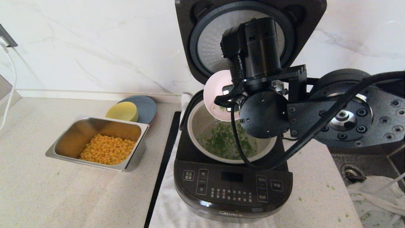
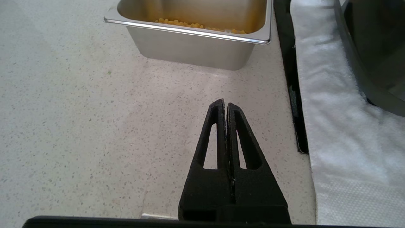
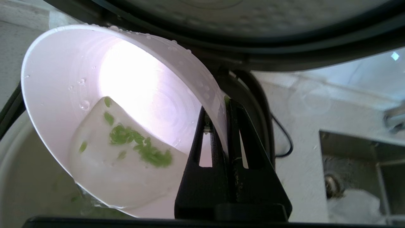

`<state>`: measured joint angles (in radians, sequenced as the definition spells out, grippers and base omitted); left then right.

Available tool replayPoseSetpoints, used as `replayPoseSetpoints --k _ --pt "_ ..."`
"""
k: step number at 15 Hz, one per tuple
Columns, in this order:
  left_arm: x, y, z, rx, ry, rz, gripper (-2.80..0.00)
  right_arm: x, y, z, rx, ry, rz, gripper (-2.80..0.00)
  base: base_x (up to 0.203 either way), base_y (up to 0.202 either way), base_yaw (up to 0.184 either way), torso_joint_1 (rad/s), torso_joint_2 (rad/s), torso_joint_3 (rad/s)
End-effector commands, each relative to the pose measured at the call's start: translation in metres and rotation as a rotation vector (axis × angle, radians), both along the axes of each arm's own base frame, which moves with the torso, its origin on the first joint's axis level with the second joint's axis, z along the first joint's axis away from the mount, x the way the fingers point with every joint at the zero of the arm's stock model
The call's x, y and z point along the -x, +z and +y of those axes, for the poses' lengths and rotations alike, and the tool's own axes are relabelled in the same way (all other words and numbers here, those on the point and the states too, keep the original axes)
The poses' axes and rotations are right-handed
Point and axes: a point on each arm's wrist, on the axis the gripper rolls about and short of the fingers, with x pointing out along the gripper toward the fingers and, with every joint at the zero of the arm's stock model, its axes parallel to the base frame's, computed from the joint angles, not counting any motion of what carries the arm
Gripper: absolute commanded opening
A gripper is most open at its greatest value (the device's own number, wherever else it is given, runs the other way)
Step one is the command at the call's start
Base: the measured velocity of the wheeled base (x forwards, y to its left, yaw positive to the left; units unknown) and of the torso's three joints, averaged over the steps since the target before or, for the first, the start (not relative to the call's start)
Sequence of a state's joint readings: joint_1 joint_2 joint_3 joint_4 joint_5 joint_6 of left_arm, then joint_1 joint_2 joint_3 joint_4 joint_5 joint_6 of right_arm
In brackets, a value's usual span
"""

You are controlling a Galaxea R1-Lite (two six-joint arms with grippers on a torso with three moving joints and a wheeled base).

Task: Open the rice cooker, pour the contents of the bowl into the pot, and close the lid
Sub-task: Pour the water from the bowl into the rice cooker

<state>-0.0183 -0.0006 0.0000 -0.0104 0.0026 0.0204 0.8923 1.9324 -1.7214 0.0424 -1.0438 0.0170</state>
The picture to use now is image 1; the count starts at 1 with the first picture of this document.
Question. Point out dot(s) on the black rice cooker lid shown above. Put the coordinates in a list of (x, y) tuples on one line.
[(190, 31)]

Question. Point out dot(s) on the dark wall socket plate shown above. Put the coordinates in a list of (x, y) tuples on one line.
[(8, 38)]

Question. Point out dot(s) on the grey inner pot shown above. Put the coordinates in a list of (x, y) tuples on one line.
[(196, 126)]

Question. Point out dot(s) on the blue plate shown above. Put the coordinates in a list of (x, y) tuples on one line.
[(147, 109)]

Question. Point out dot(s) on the yellow corn kernels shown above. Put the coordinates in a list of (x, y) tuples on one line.
[(107, 150)]

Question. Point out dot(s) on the stainless steel tray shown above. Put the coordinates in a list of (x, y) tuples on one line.
[(74, 136)]

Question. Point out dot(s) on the chopped green scallions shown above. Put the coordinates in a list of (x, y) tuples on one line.
[(221, 142)]

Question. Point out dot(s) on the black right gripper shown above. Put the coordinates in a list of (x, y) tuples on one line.
[(232, 94)]

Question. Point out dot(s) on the black rice cooker body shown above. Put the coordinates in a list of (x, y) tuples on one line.
[(221, 186)]

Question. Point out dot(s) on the white bowl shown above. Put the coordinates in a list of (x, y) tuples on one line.
[(215, 85)]

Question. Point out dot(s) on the metal sink drain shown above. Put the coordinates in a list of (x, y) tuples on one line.
[(351, 173)]

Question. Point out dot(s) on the yellow bowl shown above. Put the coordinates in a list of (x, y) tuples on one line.
[(121, 111)]

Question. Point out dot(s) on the white towel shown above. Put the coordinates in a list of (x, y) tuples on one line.
[(171, 205)]

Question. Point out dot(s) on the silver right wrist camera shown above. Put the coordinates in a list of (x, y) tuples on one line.
[(280, 88)]

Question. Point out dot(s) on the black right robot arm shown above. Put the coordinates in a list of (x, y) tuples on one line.
[(262, 47)]

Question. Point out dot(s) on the white cloth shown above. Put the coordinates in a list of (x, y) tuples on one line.
[(379, 202)]

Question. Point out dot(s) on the black strip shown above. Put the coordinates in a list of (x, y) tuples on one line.
[(164, 158)]

